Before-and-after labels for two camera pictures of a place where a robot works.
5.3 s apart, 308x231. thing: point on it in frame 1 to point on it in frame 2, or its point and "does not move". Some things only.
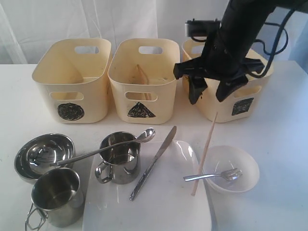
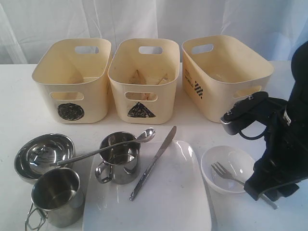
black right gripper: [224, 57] to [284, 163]
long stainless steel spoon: [146, 135] does not move
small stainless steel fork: [228, 175] to [226, 174]
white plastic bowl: [226, 157] does not move
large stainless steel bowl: [35, 155] does not move
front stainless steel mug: [57, 199] does not move
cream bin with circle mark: [73, 73] does not move
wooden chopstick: [206, 151] to [165, 76]
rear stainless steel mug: [121, 165] does not move
